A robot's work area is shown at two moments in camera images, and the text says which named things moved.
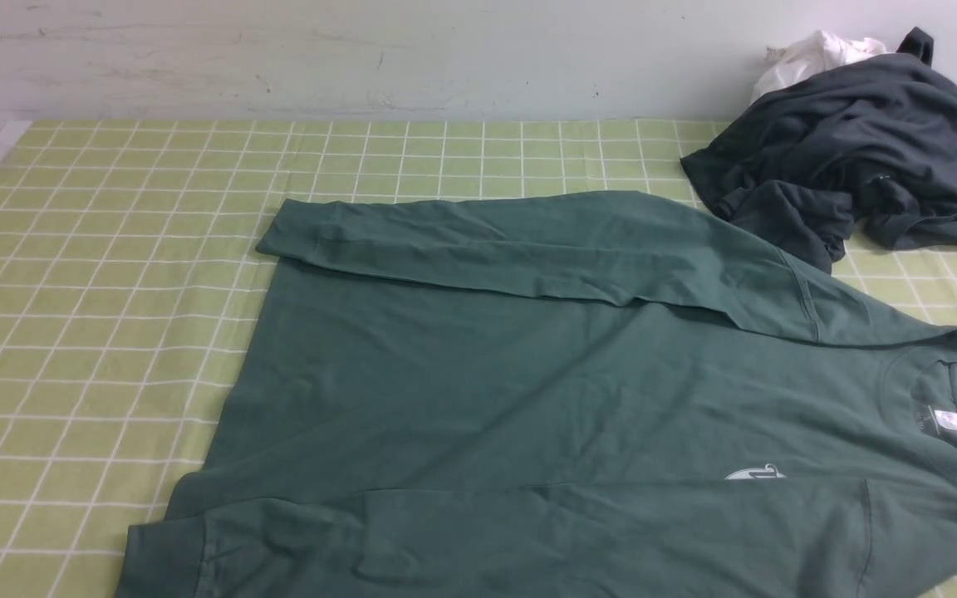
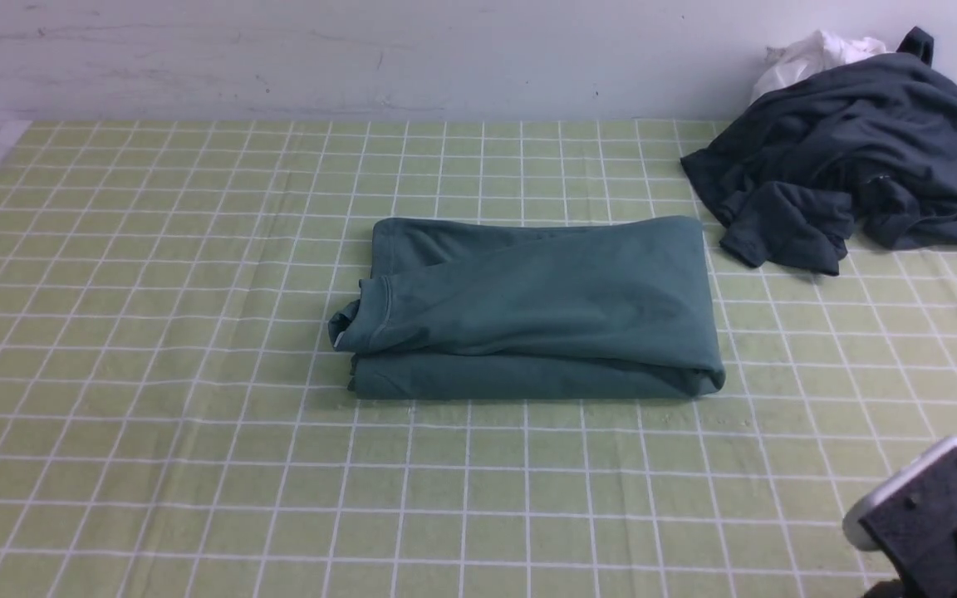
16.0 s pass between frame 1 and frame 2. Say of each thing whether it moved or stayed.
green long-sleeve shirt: moved
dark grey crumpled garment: stayed
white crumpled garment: stayed
